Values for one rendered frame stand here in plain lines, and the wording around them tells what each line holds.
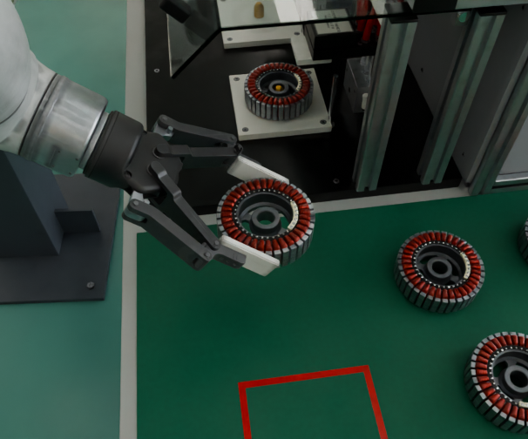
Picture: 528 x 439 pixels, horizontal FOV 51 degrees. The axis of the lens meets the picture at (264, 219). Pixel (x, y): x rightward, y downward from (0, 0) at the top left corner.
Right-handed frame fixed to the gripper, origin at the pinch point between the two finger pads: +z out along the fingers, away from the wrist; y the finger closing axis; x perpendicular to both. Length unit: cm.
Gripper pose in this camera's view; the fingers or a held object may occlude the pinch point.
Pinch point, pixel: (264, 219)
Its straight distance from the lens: 63.7
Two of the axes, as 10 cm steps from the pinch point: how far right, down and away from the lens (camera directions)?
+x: 5.1, -4.9, -7.1
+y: -1.2, 7.8, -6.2
